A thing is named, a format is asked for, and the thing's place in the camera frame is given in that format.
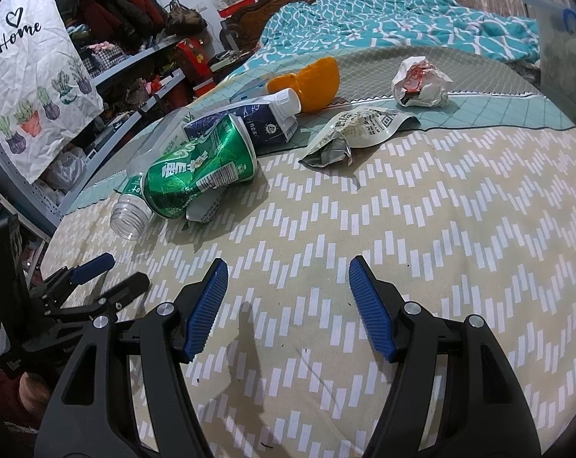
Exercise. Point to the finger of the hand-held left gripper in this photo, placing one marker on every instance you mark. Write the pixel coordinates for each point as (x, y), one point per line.
(125, 288)
(94, 265)

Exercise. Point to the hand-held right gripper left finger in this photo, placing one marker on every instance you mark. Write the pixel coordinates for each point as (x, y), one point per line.
(207, 310)

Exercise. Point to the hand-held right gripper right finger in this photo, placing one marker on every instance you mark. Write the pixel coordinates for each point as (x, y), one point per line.
(371, 310)

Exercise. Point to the clear plastic bottle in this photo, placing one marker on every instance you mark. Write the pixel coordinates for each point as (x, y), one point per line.
(128, 217)

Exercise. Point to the crushed green can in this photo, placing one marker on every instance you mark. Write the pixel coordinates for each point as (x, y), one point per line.
(192, 171)

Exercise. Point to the silver foil snack packet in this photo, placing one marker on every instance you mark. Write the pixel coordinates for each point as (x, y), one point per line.
(364, 126)

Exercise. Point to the blue white milk carton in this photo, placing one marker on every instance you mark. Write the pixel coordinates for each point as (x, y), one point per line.
(264, 119)

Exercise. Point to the white red paper wrapper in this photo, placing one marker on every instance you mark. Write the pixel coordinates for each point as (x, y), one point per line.
(419, 81)

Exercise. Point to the person's left hand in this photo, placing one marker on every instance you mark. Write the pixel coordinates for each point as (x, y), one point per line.
(32, 391)

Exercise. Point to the patterned bed sheet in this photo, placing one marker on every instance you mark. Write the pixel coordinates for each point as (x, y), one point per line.
(364, 210)

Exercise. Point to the white plastic bag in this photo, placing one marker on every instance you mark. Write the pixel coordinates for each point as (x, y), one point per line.
(66, 169)

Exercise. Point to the white cloth with plant print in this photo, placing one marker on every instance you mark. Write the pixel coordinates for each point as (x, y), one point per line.
(30, 81)

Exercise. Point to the grey metal shelf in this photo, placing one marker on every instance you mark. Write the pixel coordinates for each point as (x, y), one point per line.
(125, 61)

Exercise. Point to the red box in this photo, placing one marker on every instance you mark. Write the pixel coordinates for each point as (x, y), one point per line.
(195, 57)

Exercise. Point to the pile of dark clothes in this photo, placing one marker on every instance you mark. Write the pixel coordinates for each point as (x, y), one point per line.
(121, 9)

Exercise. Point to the dark handbag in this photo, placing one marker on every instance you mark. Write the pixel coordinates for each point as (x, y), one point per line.
(183, 19)

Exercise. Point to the teal patterned quilt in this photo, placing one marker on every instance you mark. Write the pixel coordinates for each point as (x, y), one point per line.
(388, 14)

